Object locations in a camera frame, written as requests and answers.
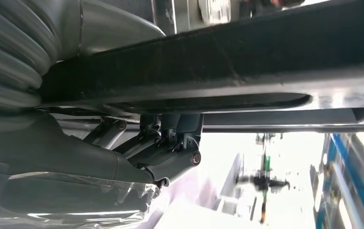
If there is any blue metal rack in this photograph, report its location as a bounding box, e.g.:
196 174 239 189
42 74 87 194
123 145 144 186
310 133 364 229

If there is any black stand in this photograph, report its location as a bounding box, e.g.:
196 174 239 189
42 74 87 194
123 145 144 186
235 133 292 224

